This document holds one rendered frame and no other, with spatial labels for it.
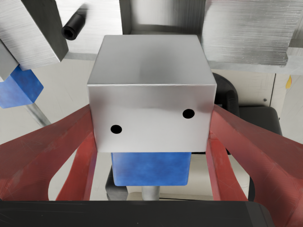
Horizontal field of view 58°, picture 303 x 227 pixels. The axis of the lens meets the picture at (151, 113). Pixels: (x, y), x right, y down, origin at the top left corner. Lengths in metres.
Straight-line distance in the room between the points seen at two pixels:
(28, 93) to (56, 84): 1.26
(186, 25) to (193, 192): 0.35
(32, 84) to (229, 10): 0.21
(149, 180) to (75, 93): 1.41
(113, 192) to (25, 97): 0.42
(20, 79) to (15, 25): 0.06
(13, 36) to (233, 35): 0.19
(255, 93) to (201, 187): 0.60
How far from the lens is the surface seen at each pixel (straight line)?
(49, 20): 0.28
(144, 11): 0.21
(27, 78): 0.31
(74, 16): 0.19
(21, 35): 0.28
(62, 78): 1.51
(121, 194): 0.67
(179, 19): 0.21
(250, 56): 0.20
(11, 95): 0.31
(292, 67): 0.32
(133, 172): 0.15
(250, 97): 1.04
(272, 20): 0.19
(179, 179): 0.16
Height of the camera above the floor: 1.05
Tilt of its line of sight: 44 degrees down
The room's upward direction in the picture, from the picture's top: 168 degrees counter-clockwise
